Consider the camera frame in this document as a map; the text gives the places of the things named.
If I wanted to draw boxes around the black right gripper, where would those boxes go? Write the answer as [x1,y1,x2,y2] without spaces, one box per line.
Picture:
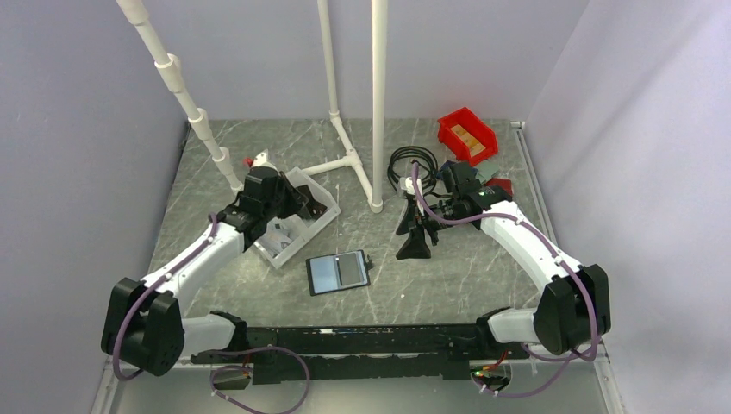
[396,197,463,260]

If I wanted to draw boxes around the black leather card holder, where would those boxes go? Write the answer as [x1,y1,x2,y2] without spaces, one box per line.
[305,249,373,296]

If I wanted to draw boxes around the gold card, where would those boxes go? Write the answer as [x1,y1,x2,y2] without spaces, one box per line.
[451,124,477,144]
[465,140,486,158]

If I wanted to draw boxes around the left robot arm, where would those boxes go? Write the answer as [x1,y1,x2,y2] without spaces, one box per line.
[101,166,309,381]

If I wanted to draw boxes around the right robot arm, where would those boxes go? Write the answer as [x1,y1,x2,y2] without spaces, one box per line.
[396,162,611,361]

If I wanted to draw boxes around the cards in tray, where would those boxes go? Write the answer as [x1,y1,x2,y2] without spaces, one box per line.
[259,222,292,257]

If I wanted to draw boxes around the blue leather card holder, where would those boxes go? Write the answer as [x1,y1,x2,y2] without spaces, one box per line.
[437,160,456,180]

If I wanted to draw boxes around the mint green card holder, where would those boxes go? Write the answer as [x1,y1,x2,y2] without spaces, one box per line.
[475,160,499,182]

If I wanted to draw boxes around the red leather card holder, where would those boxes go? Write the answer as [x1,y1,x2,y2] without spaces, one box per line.
[487,178,514,197]

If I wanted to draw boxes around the gold card in bin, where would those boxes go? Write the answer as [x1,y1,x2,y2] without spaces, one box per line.
[465,140,486,158]

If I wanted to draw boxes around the white plastic divided tray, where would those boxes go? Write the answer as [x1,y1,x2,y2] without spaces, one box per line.
[254,167,341,269]

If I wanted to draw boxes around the red plastic bin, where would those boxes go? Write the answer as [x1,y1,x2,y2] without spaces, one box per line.
[437,107,499,166]

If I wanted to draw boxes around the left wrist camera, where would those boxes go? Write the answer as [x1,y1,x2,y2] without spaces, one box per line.
[242,150,278,170]

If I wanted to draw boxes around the black coiled cable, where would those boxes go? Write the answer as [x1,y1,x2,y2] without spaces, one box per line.
[387,146,440,200]

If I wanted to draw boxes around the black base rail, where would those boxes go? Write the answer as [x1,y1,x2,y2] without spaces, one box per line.
[191,323,528,385]

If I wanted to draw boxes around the white PVC pipe frame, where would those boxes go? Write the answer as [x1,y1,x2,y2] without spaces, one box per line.
[116,1,389,213]

